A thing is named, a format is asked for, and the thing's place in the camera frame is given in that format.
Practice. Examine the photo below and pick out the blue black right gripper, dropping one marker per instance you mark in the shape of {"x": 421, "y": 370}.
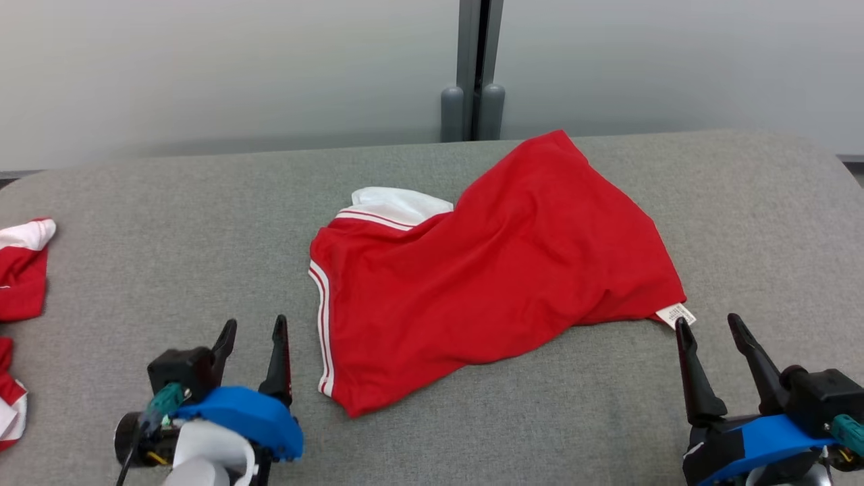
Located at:
{"x": 763, "y": 439}

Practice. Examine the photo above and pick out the grey metal partition post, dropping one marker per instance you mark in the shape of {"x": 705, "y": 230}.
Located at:
{"x": 478, "y": 47}

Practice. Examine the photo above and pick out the grey fabric sofa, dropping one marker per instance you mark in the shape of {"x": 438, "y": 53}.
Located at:
{"x": 169, "y": 236}

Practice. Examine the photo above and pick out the teal right camera connector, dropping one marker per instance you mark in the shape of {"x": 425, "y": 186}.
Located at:
{"x": 852, "y": 432}

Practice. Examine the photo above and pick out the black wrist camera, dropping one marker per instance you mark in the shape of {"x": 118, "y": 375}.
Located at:
{"x": 179, "y": 371}
{"x": 820, "y": 398}

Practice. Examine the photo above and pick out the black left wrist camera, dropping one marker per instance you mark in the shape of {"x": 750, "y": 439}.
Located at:
{"x": 179, "y": 371}

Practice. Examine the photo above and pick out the red number 23 jersey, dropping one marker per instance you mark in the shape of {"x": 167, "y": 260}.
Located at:
{"x": 499, "y": 270}

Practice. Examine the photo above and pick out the teal left camera connector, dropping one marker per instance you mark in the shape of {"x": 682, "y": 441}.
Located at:
{"x": 165, "y": 401}

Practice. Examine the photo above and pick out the grey cylindrical post bumper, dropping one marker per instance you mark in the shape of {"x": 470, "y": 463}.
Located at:
{"x": 452, "y": 115}
{"x": 493, "y": 111}

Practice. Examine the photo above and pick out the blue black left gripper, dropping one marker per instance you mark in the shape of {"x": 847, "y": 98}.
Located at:
{"x": 250, "y": 412}

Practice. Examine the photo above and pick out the teal camera connector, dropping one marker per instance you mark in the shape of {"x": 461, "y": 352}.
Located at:
{"x": 852, "y": 432}
{"x": 165, "y": 401}

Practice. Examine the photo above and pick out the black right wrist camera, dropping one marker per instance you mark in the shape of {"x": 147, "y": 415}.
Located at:
{"x": 820, "y": 398}

